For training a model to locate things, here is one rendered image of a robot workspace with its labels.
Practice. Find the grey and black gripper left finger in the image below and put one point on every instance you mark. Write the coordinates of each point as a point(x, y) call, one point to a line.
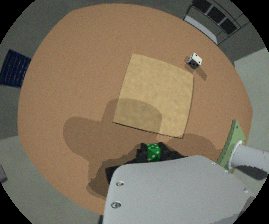
point(141, 156)

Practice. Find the green die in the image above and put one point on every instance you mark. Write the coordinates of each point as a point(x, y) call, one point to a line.
point(154, 152)

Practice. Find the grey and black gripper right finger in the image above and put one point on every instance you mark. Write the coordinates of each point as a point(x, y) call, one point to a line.
point(166, 155)

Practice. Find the white die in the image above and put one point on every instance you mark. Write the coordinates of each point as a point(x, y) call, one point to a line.
point(194, 61)

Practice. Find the tan square mat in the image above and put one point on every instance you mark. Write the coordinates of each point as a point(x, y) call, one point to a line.
point(155, 96)

